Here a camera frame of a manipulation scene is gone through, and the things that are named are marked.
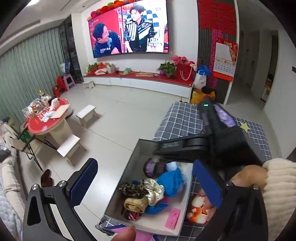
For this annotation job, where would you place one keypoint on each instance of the wall calendar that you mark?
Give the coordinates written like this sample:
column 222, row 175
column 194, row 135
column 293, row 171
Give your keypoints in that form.
column 225, row 60

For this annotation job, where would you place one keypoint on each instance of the cream polka dot scrunchie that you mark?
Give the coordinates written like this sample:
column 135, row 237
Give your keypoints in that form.
column 152, row 188

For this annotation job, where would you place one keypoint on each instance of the beige sofa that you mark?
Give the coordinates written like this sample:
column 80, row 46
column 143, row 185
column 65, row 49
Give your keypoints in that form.
column 9, row 185

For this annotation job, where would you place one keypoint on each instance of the potted green plant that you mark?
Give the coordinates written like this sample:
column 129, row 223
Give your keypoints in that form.
column 167, row 68

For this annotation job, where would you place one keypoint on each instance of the dark red slippers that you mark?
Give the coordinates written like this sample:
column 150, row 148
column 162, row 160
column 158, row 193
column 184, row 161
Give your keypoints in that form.
column 47, row 177

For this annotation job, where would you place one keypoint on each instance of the red gift bag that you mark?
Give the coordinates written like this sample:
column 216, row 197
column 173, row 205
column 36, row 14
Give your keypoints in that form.
column 185, row 72

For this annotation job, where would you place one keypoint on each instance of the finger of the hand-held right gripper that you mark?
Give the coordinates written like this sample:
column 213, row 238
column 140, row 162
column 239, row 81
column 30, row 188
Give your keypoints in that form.
column 175, row 146
column 182, row 158

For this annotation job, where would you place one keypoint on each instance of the pink artificial flowers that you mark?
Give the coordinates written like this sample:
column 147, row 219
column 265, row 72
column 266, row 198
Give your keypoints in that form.
column 181, row 59

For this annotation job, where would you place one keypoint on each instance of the yellow box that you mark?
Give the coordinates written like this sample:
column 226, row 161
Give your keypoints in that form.
column 198, row 96

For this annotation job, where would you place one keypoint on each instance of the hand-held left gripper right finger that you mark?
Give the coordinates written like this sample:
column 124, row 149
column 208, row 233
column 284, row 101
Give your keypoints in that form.
column 208, row 185

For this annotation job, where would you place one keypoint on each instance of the leopard print cloth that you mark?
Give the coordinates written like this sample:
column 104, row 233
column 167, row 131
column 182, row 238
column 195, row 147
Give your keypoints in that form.
column 131, row 188

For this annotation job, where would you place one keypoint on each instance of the red plastic stool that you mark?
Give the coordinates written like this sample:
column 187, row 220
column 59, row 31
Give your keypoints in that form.
column 60, row 84

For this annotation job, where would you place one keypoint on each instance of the white wooden stool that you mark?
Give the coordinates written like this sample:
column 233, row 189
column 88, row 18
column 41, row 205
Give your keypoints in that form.
column 68, row 144
column 86, row 111

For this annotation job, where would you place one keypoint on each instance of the purple striped knit sock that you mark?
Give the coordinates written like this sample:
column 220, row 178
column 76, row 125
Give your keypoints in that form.
column 153, row 168

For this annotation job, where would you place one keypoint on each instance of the beige cloth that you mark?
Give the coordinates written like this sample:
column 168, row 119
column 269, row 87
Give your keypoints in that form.
column 135, row 204

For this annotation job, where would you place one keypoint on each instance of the person's right hand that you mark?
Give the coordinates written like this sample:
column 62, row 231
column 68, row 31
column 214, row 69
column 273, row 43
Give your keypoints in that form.
column 251, row 176

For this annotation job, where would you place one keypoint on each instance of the white shopping bag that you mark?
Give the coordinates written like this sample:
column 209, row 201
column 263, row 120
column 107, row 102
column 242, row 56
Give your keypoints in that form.
column 200, row 80

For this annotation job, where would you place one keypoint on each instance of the red paper wall decoration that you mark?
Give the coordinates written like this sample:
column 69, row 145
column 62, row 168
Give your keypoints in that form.
column 217, row 16

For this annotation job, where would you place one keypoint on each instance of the pink foam sheet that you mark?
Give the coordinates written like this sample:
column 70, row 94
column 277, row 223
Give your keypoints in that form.
column 173, row 217

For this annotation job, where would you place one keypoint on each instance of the round red table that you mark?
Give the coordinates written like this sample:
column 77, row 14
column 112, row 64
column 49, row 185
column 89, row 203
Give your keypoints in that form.
column 41, row 126

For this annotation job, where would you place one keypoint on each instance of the blue bag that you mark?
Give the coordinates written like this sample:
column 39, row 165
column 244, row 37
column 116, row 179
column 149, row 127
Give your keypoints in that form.
column 204, row 69

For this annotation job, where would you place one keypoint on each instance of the grey storage box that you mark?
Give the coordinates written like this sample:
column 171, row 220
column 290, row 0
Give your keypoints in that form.
column 129, row 176

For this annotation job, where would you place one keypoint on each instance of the large television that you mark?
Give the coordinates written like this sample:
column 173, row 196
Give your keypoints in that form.
column 129, row 27

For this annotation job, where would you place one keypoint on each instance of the pale fluffy cloth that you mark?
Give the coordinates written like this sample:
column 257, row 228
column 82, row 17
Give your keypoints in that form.
column 172, row 165

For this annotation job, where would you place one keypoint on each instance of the pink plastic stool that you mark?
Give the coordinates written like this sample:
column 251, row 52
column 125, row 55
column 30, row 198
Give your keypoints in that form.
column 69, row 81

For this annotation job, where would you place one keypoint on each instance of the grey checked mat with stars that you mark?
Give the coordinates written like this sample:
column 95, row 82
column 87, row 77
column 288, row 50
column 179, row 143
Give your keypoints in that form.
column 182, row 120

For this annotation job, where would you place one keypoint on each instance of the black folding frame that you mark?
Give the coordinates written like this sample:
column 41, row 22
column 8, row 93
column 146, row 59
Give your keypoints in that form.
column 23, row 148

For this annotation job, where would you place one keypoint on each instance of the small white stool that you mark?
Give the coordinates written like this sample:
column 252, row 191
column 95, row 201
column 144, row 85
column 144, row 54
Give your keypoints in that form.
column 89, row 84

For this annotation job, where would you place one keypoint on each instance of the white cabinet with red top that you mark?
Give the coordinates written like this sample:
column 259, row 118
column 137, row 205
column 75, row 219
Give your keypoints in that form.
column 150, row 85

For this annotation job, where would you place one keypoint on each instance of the grey-green curtains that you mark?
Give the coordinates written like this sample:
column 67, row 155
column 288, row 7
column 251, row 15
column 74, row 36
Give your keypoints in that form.
column 30, row 69

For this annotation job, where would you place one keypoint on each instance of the blue mesh cloth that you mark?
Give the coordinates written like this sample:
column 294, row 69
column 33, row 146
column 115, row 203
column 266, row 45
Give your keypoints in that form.
column 157, row 207
column 172, row 183

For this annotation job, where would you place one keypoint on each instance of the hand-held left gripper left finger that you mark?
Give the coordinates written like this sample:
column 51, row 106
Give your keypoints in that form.
column 85, row 183

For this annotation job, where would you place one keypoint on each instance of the person's left hand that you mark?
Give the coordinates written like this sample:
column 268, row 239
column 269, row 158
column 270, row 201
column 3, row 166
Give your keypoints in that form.
column 126, row 235

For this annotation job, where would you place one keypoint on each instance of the flower bouquet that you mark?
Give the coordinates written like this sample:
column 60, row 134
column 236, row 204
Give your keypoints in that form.
column 97, row 68

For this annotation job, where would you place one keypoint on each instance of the fox print packet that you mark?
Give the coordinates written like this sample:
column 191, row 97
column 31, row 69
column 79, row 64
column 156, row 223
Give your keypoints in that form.
column 200, row 208

